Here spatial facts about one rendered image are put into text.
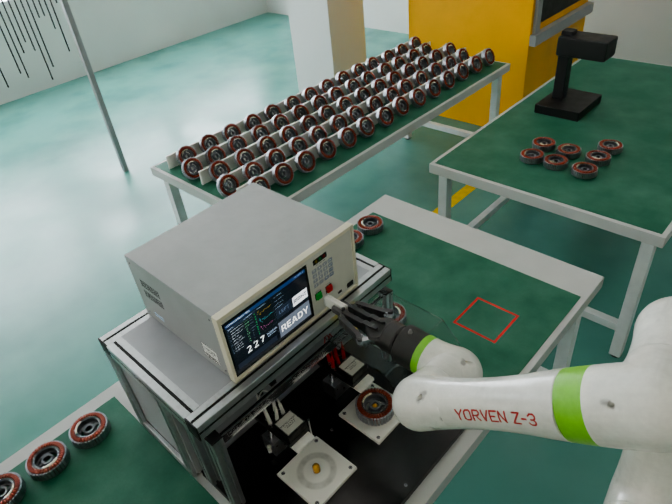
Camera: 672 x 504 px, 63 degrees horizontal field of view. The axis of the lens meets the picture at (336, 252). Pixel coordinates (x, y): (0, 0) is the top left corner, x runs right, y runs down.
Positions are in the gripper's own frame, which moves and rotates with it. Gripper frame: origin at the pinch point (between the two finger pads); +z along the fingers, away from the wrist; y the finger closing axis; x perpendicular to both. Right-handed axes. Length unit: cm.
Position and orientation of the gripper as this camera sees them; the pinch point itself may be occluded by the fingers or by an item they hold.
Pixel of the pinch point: (335, 305)
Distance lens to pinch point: 137.4
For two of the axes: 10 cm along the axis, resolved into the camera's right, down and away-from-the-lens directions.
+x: -1.0, -7.9, -6.0
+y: 6.8, -5.0, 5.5
